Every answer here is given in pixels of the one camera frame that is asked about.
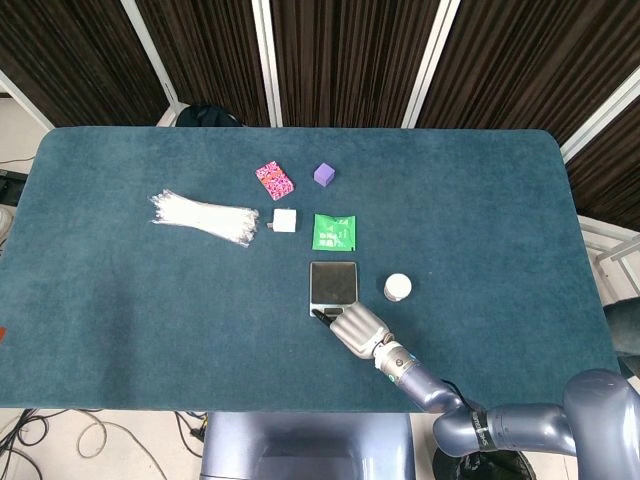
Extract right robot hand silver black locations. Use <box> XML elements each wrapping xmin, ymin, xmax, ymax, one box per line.
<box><xmin>310</xmin><ymin>301</ymin><xmax>392</xmax><ymax>360</ymax></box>

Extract digital kitchen scale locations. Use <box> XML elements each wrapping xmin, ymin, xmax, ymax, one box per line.
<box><xmin>308</xmin><ymin>260</ymin><xmax>360</xmax><ymax>318</ymax></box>

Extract small white round jar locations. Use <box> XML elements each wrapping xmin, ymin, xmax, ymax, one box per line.
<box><xmin>383</xmin><ymin>272</ymin><xmax>414</xmax><ymax>303</ymax></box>

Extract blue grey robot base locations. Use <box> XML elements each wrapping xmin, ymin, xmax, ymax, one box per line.
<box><xmin>199</xmin><ymin>412</ymin><xmax>416</xmax><ymax>480</ymax></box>

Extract green foil sachet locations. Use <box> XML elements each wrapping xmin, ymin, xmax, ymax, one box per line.
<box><xmin>310</xmin><ymin>213</ymin><xmax>358</xmax><ymax>251</ymax></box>

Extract white charger cube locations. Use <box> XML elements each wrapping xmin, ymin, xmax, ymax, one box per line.
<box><xmin>267</xmin><ymin>208</ymin><xmax>298</xmax><ymax>234</ymax></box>

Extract pink patterned small box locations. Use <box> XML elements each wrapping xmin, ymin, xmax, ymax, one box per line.
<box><xmin>255</xmin><ymin>160</ymin><xmax>295</xmax><ymax>202</ymax></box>

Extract black trash bin with bag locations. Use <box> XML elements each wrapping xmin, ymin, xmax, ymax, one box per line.
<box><xmin>432</xmin><ymin>446</ymin><xmax>537</xmax><ymax>480</ymax></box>

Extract teal table cloth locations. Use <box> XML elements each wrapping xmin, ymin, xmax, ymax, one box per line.
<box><xmin>0</xmin><ymin>126</ymin><xmax>626</xmax><ymax>416</ymax></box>

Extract black bag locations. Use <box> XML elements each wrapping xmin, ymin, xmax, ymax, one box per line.
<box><xmin>175</xmin><ymin>103</ymin><xmax>241</xmax><ymax>129</ymax></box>

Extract white metal rack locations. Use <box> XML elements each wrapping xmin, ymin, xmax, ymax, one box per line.
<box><xmin>579</xmin><ymin>214</ymin><xmax>640</xmax><ymax>304</ymax></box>

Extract blue denim trouser leg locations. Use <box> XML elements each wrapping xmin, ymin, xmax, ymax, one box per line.
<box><xmin>602</xmin><ymin>298</ymin><xmax>640</xmax><ymax>357</ymax></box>

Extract dark folding screen white frames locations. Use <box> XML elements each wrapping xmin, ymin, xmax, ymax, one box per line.
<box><xmin>0</xmin><ymin>0</ymin><xmax>640</xmax><ymax>232</ymax></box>

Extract black device on floor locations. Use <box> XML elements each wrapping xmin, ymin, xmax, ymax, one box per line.
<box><xmin>0</xmin><ymin>169</ymin><xmax>29</xmax><ymax>207</ymax></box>

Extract black cable with plug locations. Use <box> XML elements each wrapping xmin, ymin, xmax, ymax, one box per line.
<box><xmin>173</xmin><ymin>410</ymin><xmax>209</xmax><ymax>457</ymax></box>

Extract bundle of white cable ties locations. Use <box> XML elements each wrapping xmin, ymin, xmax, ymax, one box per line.
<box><xmin>148</xmin><ymin>188</ymin><xmax>261</xmax><ymax>249</ymax></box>

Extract white floor cable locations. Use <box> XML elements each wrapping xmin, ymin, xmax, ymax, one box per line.
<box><xmin>76</xmin><ymin>418</ymin><xmax>169</xmax><ymax>480</ymax></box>

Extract black floor cable bundle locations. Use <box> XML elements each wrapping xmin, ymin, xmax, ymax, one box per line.
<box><xmin>0</xmin><ymin>408</ymin><xmax>66</xmax><ymax>480</ymax></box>

